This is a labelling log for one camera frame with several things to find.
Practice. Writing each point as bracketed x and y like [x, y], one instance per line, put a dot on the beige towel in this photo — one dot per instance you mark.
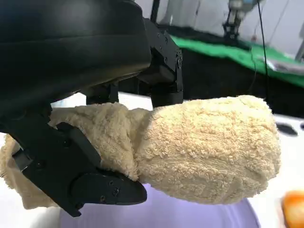
[202, 147]

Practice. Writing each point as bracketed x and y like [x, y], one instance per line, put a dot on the black desk front panel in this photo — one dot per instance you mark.
[225, 78]

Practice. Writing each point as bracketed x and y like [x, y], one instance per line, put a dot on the lilac plate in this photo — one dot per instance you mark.
[166, 213]

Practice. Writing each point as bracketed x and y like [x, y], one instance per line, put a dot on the black round table grommet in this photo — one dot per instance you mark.
[302, 126]
[287, 129]

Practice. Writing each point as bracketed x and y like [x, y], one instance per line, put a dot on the green desk cloth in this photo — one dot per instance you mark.
[225, 51]

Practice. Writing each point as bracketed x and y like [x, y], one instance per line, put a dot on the black upright pole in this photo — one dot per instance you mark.
[155, 12]

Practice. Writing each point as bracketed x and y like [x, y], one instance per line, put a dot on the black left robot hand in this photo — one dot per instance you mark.
[59, 47]

